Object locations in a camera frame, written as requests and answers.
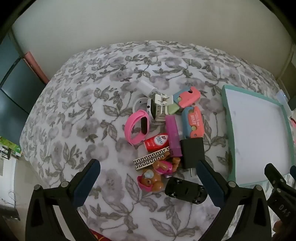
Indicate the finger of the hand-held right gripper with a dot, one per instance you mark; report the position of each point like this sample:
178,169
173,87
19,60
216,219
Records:
274,176

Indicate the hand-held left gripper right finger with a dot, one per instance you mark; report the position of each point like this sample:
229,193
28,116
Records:
210,183

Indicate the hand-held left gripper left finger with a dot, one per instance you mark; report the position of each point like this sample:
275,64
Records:
85,180

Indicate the black toy car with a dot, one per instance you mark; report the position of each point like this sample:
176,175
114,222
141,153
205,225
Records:
182,188

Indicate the black charger adapter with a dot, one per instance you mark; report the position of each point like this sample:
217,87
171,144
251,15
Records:
192,150

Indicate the teal tray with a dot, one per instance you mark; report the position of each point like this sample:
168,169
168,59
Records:
254,129

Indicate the pink bear toy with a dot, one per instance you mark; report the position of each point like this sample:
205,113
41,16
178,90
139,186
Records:
159,169

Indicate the purple lighter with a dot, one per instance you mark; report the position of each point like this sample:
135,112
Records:
173,134

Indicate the gold black patterned barrette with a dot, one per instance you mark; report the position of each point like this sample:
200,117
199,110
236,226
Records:
150,160

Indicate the large blue pink case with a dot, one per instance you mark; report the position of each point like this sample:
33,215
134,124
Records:
194,120

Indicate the small red bottle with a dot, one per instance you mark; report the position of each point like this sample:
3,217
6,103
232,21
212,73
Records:
155,142

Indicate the pink smartwatch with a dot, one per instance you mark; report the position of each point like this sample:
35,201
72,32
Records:
129,125

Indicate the green eraser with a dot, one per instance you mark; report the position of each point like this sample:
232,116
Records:
172,109

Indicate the small blue pink case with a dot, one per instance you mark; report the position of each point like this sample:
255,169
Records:
188,98

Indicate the white hair claw clip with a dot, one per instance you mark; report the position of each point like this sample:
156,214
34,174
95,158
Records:
159,111

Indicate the white smartwatch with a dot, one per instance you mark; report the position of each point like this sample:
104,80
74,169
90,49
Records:
138,103

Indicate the white charger adapter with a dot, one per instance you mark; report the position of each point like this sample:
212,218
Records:
144,87

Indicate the red packet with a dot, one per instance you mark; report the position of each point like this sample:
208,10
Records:
99,236

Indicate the grey floral blanket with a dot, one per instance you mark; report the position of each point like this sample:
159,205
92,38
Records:
81,115

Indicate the white plastic container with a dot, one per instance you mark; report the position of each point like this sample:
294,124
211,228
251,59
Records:
282,96

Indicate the green box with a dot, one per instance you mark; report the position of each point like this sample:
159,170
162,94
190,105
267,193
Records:
10,146

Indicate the dark cabinet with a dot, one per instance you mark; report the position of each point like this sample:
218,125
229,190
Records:
13,92

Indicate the pink wooden post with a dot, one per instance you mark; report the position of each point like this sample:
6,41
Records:
37,67

